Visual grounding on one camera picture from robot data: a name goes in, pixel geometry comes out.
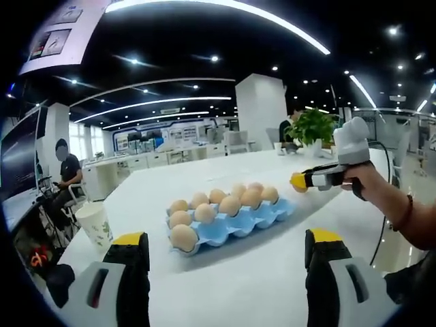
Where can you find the large hanging screen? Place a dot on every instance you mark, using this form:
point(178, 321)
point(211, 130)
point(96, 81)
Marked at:
point(68, 44)

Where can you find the grey round object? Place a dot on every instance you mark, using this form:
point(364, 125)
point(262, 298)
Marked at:
point(292, 147)

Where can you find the group of beige eggs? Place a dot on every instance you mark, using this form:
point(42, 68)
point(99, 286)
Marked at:
point(184, 235)

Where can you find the person's dark patterned clothing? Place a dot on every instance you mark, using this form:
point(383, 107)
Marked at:
point(408, 282)

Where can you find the white paper cup green print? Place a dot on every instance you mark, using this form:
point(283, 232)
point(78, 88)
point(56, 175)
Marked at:
point(93, 221)

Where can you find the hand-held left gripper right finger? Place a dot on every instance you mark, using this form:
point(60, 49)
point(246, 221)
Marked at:
point(340, 293)

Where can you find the black pouch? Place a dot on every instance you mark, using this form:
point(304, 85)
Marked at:
point(59, 282)

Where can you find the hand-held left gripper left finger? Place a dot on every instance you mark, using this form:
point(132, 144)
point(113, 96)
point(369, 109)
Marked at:
point(112, 293)

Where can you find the long white counter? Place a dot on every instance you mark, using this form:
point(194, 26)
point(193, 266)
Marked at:
point(136, 161)

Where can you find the white office chair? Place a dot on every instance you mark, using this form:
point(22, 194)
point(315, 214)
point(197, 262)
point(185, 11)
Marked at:
point(75, 190)

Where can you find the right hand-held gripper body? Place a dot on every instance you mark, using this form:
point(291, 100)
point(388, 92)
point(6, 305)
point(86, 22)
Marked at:
point(354, 146)

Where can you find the potted green plant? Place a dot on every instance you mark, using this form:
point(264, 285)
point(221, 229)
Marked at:
point(313, 126)

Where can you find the large dark monitor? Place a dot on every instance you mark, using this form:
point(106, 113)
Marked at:
point(18, 156)

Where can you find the small potted plant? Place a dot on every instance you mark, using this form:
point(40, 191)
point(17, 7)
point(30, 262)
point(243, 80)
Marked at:
point(98, 155)

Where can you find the white mesh chair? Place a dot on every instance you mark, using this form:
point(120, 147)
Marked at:
point(236, 139)

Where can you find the white table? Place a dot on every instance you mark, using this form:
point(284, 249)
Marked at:
point(238, 279)

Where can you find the blue wall display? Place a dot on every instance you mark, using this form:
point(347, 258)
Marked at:
point(153, 134)

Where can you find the small white device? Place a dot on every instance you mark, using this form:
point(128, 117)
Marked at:
point(279, 148)

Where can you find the person's right hand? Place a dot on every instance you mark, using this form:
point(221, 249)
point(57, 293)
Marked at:
point(364, 173)

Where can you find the blue egg tray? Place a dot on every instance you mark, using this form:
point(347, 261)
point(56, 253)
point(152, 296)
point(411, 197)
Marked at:
point(245, 223)

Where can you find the orange tool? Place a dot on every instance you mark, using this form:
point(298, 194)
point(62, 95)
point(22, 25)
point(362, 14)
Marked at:
point(36, 259)

